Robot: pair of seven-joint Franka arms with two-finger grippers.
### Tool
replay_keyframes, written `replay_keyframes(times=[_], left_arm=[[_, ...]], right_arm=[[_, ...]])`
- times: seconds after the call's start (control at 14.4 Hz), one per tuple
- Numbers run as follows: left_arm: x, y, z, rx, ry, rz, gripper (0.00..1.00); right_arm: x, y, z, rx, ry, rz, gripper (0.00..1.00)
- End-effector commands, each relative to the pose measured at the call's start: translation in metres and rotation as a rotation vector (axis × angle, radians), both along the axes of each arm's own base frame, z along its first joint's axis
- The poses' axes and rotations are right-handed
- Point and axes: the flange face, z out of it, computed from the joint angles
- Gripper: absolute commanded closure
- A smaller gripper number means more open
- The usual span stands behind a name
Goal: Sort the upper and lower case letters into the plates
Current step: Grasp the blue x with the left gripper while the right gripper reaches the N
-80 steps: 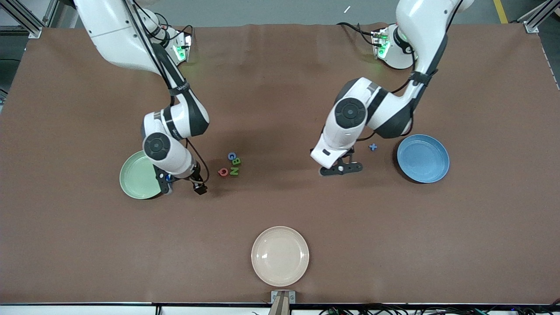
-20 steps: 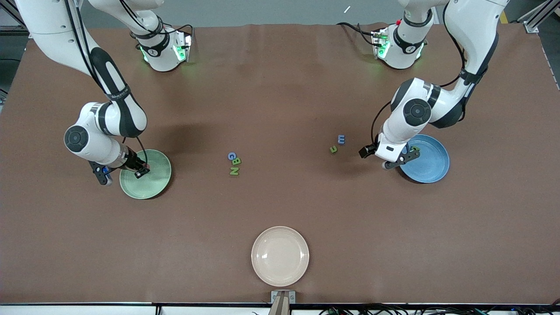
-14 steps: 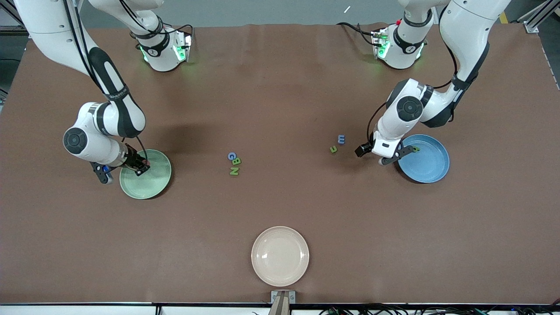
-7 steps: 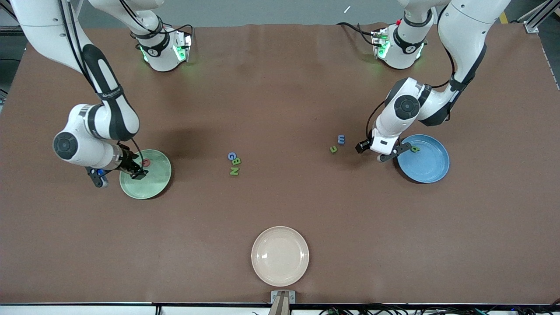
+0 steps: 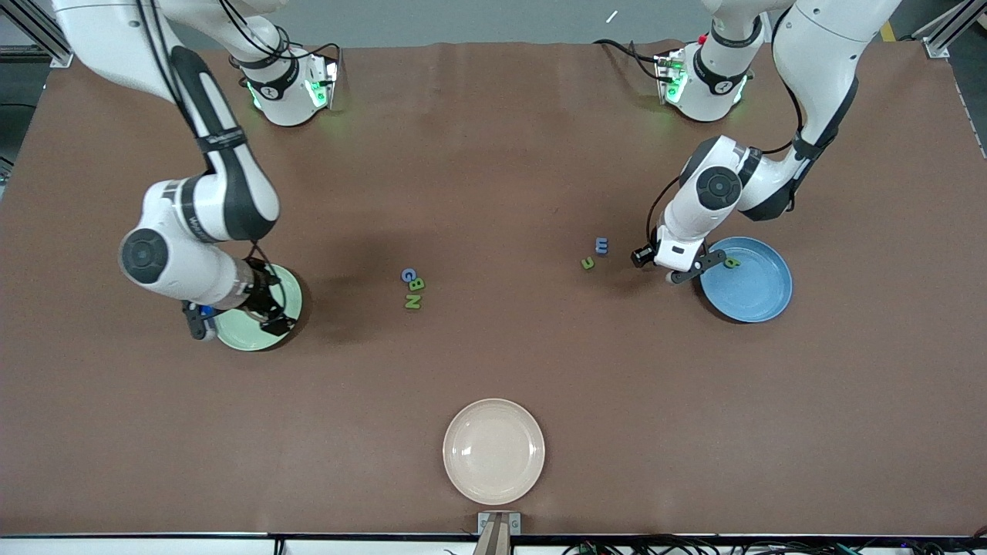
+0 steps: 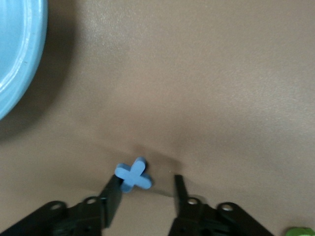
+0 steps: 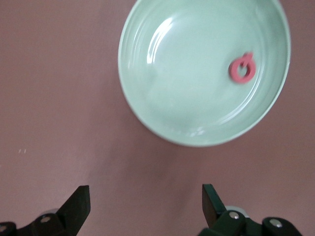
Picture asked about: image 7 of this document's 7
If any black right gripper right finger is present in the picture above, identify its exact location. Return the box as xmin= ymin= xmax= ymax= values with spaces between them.
xmin=198 ymin=183 xmax=305 ymax=236

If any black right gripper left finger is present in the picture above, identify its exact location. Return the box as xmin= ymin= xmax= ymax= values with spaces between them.
xmin=0 ymin=185 xmax=91 ymax=236

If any red letter Q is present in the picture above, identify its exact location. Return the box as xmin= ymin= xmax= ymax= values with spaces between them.
xmin=228 ymin=51 xmax=255 ymax=85

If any brown table mat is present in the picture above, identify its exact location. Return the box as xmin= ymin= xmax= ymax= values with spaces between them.
xmin=0 ymin=0 xmax=315 ymax=236

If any green plate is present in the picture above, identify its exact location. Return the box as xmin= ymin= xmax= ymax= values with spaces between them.
xmin=117 ymin=0 xmax=291 ymax=148

